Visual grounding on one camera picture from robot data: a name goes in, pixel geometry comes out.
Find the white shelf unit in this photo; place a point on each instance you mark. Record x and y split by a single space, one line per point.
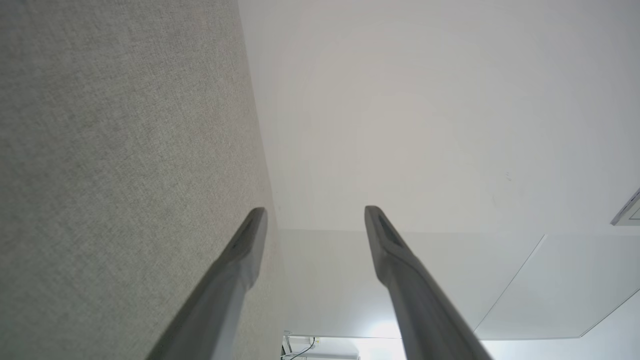
335 352

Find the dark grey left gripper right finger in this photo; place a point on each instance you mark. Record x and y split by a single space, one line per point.
415 300

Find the ceiling air vent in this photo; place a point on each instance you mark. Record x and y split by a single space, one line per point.
629 212

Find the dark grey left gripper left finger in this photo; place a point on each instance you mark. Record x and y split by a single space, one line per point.
235 280

